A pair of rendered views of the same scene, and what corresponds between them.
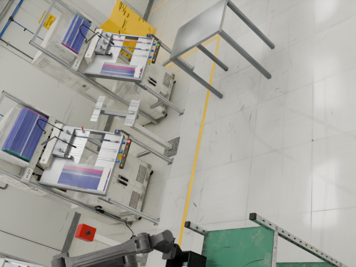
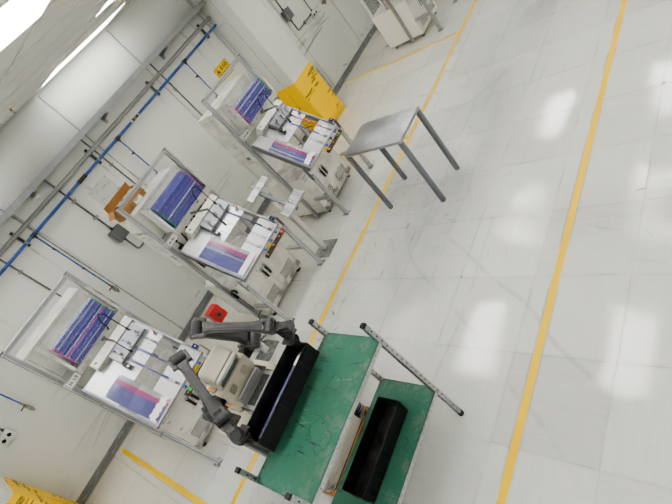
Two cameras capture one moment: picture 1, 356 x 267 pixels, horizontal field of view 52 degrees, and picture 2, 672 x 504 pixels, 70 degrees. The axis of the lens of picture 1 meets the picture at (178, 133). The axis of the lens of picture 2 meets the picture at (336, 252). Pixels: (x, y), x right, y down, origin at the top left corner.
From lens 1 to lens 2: 0.91 m
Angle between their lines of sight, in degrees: 4
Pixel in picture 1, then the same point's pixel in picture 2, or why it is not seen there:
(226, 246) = (339, 347)
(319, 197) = (449, 332)
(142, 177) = (287, 271)
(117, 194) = (256, 283)
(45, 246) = (168, 320)
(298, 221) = (423, 350)
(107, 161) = (254, 247)
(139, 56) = (314, 141)
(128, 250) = (255, 328)
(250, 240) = (358, 346)
